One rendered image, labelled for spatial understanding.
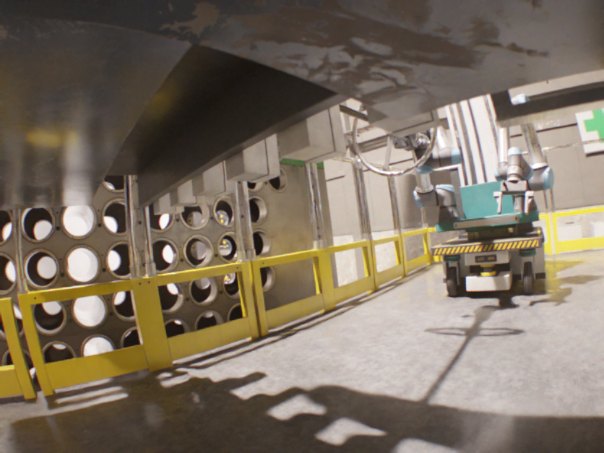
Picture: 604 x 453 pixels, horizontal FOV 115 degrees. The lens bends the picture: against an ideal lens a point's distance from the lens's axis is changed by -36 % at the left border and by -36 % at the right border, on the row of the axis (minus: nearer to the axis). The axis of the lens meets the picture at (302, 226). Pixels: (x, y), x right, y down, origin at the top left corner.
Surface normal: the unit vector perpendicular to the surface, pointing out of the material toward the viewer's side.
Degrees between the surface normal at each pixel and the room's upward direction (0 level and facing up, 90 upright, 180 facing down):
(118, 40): 180
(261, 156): 90
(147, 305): 90
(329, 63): 180
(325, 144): 90
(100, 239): 90
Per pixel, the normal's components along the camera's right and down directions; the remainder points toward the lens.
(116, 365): 0.70, -0.11
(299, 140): -0.70, 0.07
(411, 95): 0.12, 0.99
